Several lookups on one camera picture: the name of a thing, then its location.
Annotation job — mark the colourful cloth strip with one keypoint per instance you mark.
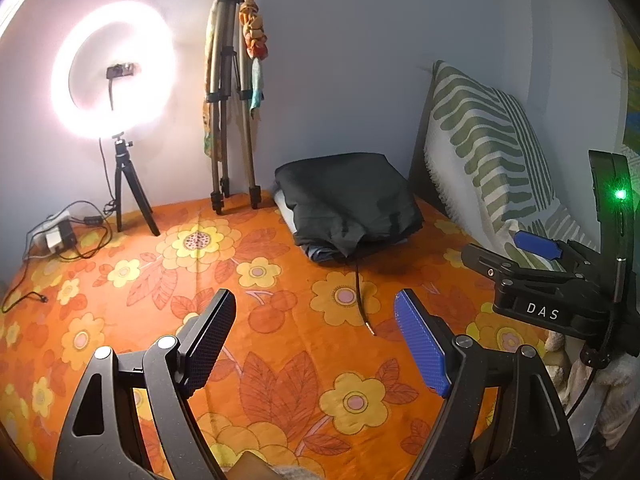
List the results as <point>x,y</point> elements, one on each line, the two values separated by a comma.
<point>252,30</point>

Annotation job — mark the tall metal tripod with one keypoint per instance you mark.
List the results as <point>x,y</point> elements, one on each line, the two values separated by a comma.
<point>248,150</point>

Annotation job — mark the orange floral bedsheet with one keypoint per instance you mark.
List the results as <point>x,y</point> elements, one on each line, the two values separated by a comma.
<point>280,400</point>

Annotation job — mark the person's left forearm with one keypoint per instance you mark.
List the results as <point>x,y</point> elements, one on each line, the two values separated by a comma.
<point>295,474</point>

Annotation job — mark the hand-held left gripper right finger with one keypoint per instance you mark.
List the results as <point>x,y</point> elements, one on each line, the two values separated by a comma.
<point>422,340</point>

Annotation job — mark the green striped white pillow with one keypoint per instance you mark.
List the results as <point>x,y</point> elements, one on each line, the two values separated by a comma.
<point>475,125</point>

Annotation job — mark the yellow green cloth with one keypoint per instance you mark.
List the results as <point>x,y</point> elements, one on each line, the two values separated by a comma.
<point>632,125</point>

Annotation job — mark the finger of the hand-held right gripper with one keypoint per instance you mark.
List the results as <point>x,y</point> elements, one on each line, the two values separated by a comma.
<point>485,257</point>
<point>537,245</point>

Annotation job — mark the dark green pants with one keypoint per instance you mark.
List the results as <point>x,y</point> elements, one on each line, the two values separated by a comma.
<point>345,195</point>

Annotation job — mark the person's right forearm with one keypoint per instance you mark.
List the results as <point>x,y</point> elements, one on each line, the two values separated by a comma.
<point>615,400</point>

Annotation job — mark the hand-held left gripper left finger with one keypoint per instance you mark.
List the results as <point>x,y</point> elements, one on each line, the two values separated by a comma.
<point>210,340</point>

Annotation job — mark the white power strip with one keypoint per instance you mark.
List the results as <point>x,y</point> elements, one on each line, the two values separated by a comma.
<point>37,241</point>

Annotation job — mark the white power adapter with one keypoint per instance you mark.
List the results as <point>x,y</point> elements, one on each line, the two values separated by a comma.
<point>54,241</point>

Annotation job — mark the small black tripod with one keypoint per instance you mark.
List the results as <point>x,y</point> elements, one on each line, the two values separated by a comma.
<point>121,170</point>

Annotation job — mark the black power adapter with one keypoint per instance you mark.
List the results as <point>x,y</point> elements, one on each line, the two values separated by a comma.
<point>69,234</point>

